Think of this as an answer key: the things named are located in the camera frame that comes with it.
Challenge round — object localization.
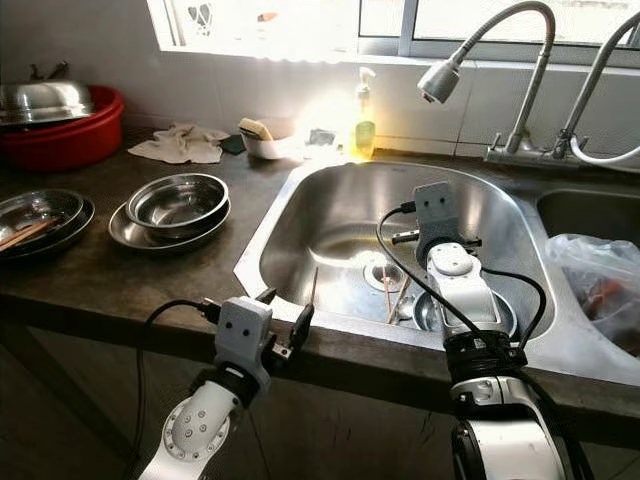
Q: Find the stainless steel kitchen sink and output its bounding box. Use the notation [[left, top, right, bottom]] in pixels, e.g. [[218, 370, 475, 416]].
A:
[[233, 159, 640, 386]]

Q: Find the round sink drain strainer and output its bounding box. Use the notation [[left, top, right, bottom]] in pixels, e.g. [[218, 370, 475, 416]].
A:
[[363, 258, 407, 292]]

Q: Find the steel spoon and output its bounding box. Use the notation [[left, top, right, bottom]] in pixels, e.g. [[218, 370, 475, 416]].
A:
[[395, 296, 420, 324]]

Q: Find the small steel bowl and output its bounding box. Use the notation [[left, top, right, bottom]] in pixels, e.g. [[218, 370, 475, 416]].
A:
[[414, 290, 521, 340]]

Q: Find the yellow dish soap pump bottle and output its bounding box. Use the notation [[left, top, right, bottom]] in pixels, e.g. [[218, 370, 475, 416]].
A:
[[350, 67, 379, 161]]

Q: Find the shallow steel bowl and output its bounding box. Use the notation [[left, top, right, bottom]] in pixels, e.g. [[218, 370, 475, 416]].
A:
[[127, 173, 229, 236], [0, 188, 86, 249]]

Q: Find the grey steel wool pad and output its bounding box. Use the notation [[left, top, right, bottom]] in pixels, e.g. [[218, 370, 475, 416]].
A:
[[305, 128, 336, 148]]

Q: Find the small white bowl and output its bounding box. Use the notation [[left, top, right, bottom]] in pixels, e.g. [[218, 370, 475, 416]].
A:
[[243, 130, 296, 161]]

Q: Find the dark green scouring pad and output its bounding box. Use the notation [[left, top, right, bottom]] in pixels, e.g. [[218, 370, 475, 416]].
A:
[[218, 134, 246, 156]]

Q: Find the round steel plate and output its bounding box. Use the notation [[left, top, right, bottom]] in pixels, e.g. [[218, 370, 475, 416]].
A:
[[108, 198, 233, 253], [0, 196, 97, 261]]

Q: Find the gooseneck faucet with spray head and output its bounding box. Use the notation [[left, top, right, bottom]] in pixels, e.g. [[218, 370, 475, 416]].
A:
[[418, 0, 558, 166]]

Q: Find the yellow dish sponge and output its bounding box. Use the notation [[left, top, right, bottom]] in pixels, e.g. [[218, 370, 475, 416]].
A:
[[238, 118, 273, 141]]

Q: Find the crumpled white cloth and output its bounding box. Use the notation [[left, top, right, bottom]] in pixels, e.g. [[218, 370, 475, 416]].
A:
[[128, 123, 229, 166]]

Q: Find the clear plastic bag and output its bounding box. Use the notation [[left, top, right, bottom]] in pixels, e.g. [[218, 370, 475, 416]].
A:
[[548, 235, 640, 359]]

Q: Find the plain steel faucet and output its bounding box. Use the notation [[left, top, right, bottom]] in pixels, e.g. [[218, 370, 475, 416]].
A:
[[550, 12, 640, 161]]

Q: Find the red plastic basin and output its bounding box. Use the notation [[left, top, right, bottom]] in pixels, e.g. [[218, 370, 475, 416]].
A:
[[0, 85, 126, 173]]

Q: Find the domed steel lid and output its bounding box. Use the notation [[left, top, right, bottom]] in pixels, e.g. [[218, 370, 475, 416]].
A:
[[0, 80, 96, 128]]

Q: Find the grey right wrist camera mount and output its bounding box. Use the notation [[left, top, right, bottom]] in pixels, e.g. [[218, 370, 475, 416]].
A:
[[412, 182, 462, 259]]

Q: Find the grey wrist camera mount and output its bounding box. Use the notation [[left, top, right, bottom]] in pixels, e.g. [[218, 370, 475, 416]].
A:
[[412, 182, 462, 259], [215, 296, 276, 391]]

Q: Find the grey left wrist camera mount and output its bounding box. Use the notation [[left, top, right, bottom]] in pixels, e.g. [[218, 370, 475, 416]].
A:
[[215, 296, 276, 391]]

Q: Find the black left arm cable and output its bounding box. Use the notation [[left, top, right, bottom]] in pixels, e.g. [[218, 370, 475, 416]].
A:
[[133, 297, 221, 480]]

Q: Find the white water hose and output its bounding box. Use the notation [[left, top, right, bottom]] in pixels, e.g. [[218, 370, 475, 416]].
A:
[[568, 135, 640, 167]]

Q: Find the white window frame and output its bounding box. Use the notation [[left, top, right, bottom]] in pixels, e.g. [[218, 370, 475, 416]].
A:
[[147, 0, 640, 64]]

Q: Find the dark metal handle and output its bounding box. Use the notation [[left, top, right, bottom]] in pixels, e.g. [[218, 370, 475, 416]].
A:
[[32, 62, 73, 83]]

